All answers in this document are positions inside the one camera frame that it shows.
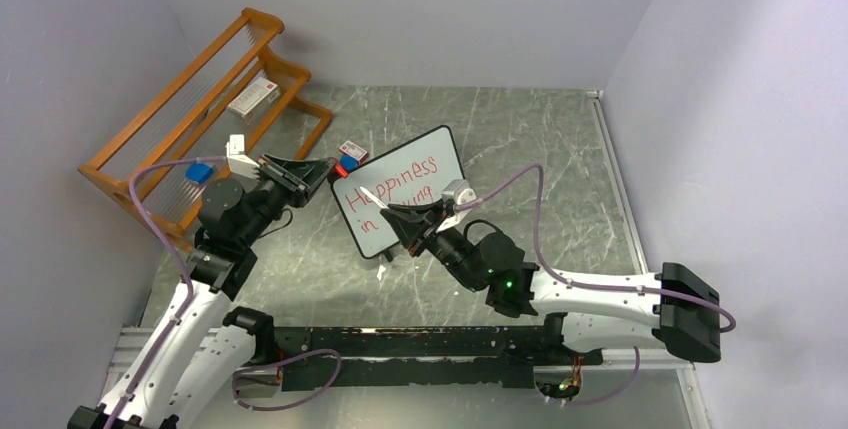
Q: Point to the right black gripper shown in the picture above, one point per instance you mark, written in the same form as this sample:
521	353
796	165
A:
410	221

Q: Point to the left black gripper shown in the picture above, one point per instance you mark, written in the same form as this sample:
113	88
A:
285	172

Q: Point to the black framed whiteboard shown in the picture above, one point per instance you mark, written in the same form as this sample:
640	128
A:
413	173

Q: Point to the red marker cap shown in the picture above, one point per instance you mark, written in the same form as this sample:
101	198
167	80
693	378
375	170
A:
341	171

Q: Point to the white red marker pen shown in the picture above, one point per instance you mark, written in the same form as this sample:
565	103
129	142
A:
375	199

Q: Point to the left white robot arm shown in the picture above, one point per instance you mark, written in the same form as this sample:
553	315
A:
202	339

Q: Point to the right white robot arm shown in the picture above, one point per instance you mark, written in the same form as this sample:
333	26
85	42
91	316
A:
674	308

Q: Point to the blue small block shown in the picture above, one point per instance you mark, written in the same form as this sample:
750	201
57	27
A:
348	163

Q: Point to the red white small box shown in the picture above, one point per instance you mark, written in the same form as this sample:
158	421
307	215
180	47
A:
354	151

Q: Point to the white red box on rack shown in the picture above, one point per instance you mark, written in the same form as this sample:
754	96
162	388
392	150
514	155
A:
257	97

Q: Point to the orange wooden rack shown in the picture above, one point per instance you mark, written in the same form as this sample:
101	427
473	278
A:
189	117

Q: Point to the blue block on rack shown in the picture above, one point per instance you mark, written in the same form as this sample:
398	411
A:
199	172

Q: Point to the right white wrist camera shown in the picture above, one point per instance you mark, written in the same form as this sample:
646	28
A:
457	193

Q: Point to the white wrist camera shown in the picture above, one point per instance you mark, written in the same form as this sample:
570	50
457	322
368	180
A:
237	158
457	193

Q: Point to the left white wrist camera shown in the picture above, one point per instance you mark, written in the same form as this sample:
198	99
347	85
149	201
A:
237	158

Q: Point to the black base frame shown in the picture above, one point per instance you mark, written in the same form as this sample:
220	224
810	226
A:
382	357

